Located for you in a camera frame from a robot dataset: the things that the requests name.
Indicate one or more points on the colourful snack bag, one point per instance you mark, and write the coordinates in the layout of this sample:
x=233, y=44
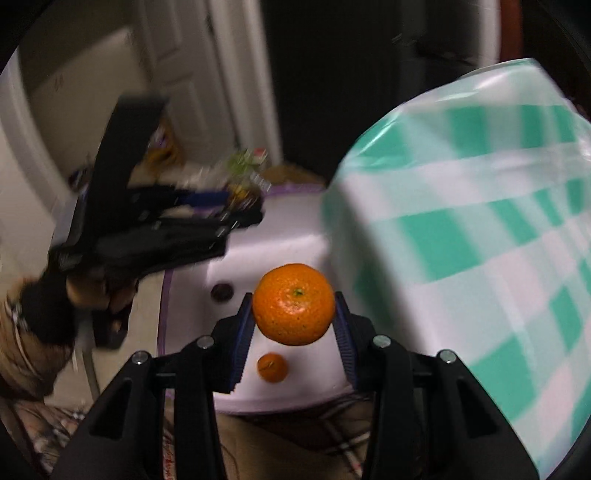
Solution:
x=161, y=145

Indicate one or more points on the green white checkered tablecloth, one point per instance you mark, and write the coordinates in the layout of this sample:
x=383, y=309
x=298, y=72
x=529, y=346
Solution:
x=461, y=221

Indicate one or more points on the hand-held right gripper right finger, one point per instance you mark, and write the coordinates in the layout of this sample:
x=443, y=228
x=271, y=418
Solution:
x=345, y=344

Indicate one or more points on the green label plastic bottle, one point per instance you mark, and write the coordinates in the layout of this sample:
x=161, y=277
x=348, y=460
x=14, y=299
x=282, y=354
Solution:
x=247, y=161

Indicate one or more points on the dark purple round fruit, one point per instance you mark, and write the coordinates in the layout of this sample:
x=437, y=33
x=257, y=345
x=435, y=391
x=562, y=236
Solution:
x=221, y=291

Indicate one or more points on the brown cardboard box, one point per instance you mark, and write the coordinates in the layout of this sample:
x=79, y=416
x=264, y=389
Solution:
x=288, y=174

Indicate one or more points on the person's left forearm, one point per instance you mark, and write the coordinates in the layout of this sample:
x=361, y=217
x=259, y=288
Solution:
x=23, y=364

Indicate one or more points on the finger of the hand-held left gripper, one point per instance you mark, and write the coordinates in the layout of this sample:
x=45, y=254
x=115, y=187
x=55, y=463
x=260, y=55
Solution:
x=194, y=240
x=203, y=198

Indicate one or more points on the person's left hand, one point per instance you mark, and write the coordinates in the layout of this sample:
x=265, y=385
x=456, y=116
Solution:
x=87, y=295

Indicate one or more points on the plaid blanket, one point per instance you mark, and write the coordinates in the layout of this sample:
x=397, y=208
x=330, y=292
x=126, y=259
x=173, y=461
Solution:
x=286, y=443

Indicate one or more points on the white box with purple rim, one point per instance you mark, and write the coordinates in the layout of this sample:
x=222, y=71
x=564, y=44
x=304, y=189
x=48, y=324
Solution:
x=286, y=221

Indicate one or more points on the white panelled door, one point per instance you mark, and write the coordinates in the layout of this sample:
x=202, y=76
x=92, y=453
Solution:
x=184, y=69

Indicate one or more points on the orange mandarin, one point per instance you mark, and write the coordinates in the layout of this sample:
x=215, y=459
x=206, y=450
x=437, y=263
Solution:
x=293, y=303
x=272, y=368

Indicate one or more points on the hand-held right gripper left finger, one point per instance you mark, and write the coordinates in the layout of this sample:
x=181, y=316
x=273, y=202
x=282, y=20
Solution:
x=241, y=344

